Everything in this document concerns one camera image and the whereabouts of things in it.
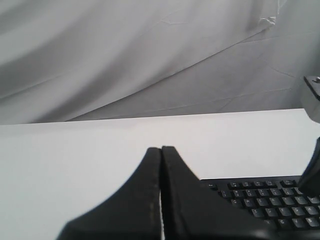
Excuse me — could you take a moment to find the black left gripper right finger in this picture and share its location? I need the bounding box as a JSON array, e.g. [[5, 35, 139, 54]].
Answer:
[[161, 146, 280, 240]]

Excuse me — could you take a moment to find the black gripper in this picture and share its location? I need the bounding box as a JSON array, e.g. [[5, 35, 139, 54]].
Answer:
[[297, 138, 320, 198]]

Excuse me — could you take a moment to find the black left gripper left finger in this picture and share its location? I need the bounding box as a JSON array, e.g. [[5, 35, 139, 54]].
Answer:
[[58, 147, 162, 240]]

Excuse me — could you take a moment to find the black acer keyboard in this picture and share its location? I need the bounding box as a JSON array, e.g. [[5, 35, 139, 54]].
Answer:
[[201, 175, 320, 240]]

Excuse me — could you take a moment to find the grey backdrop cloth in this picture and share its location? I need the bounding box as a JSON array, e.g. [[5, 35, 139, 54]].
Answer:
[[0, 0, 320, 125]]

